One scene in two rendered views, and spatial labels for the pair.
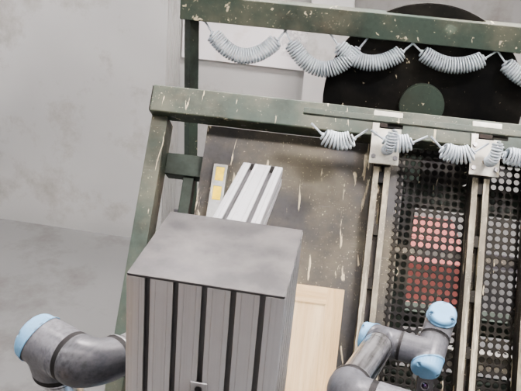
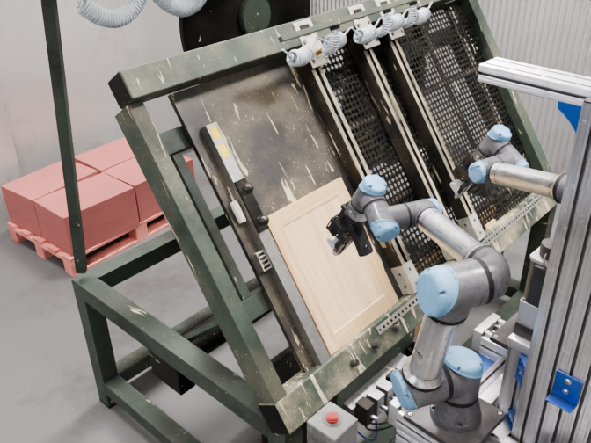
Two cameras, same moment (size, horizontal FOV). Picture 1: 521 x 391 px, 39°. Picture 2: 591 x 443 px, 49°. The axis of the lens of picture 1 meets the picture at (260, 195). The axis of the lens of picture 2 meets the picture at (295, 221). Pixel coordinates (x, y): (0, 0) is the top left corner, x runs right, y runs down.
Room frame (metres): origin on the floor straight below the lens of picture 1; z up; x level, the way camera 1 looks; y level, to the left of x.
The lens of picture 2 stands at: (0.88, 1.65, 2.55)
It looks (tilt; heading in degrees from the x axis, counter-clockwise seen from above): 31 degrees down; 308
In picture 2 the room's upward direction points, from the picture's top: 1 degrees counter-clockwise
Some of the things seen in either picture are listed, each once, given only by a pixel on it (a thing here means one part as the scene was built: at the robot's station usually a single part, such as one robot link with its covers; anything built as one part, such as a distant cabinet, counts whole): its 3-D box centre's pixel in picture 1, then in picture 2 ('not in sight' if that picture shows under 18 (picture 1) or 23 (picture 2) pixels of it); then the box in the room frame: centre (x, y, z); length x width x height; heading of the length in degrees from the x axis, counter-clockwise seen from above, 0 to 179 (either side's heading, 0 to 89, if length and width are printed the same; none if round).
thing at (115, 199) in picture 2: not in sight; (105, 198); (4.69, -0.86, 0.22); 1.27 x 0.92 x 0.45; 83
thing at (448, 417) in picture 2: not in sight; (456, 402); (1.37, 0.27, 1.09); 0.15 x 0.15 x 0.10
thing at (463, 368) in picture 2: not in sight; (458, 373); (1.38, 0.28, 1.20); 0.13 x 0.12 x 0.14; 57
